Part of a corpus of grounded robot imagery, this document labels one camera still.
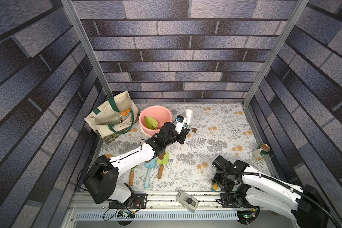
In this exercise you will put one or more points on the white green hand brush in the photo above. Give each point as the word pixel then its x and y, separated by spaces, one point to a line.
pixel 188 116

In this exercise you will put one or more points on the green shovel brown handle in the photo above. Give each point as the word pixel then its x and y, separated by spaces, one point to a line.
pixel 153 122

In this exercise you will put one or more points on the blue trowel with soil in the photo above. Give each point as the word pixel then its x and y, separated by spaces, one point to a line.
pixel 149 165

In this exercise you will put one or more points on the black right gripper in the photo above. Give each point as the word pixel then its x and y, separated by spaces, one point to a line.
pixel 219 163

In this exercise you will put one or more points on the grey tape dispenser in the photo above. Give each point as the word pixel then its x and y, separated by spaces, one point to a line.
pixel 187 201

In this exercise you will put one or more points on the cream canvas tote bag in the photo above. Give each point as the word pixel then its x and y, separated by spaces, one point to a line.
pixel 114 117

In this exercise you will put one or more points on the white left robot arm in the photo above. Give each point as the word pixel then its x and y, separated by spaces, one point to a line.
pixel 101 179

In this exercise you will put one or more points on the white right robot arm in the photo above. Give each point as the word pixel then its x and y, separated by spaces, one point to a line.
pixel 245 187

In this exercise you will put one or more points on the green trowel yellow blue handle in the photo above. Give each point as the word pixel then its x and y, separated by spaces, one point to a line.
pixel 149 125

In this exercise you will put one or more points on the pink plastic bucket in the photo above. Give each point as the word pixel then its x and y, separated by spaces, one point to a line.
pixel 160 113

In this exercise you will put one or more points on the green hand rake wooden handle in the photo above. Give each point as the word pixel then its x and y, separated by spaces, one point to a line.
pixel 131 177

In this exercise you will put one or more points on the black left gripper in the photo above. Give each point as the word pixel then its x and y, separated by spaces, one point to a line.
pixel 183 135

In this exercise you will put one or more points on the green trowel brown handle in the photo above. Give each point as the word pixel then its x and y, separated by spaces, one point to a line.
pixel 162 160

